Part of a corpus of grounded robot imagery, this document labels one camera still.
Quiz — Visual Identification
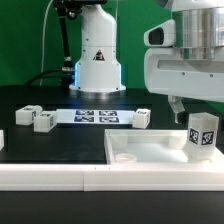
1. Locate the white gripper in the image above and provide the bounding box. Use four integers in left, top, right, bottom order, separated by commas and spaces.
144, 48, 224, 124

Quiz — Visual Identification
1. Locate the white square table top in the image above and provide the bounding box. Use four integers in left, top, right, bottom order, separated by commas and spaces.
103, 129, 224, 165

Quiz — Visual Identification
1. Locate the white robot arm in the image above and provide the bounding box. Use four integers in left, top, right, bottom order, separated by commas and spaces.
70, 0, 224, 115

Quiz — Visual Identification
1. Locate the white U-shaped fence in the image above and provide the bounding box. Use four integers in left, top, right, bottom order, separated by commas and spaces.
0, 129, 224, 192

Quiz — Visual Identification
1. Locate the white marker sheet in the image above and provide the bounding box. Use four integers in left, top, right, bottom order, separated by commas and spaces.
57, 109, 134, 125

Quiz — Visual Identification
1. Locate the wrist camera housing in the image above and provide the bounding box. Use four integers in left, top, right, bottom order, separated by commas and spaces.
144, 19, 176, 47

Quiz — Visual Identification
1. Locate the black cable bundle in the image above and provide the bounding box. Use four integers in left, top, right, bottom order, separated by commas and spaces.
23, 66, 75, 87

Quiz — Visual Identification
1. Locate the white cable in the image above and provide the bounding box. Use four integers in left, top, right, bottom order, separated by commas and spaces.
39, 0, 55, 87

